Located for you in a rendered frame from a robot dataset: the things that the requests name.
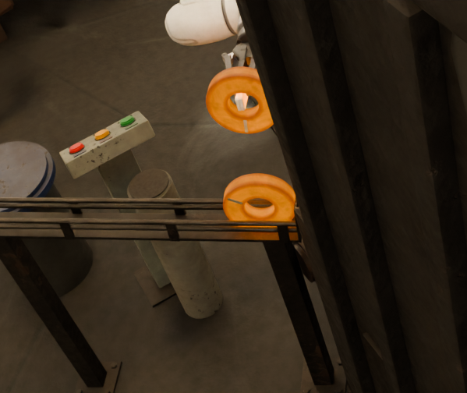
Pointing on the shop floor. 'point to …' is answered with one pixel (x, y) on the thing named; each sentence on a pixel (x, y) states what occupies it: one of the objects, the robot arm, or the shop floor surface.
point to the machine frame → (387, 182)
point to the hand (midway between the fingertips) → (242, 93)
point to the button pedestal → (118, 146)
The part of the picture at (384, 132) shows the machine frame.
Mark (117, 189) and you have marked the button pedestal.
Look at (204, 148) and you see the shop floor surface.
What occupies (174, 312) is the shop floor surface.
